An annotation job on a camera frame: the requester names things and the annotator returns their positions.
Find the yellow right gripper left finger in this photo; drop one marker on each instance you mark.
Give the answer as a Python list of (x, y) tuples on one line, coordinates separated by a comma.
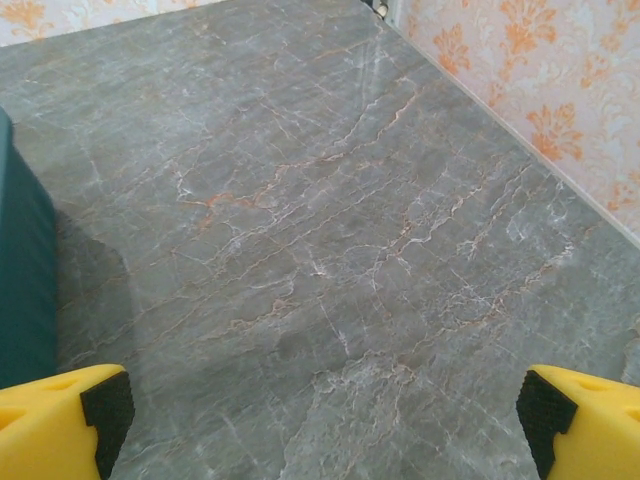
[(45, 430)]

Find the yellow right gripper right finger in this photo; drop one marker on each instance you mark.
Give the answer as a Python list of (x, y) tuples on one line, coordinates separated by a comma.
[(600, 435)]

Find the dark teal plastic container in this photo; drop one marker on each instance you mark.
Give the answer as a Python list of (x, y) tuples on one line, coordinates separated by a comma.
[(25, 250)]

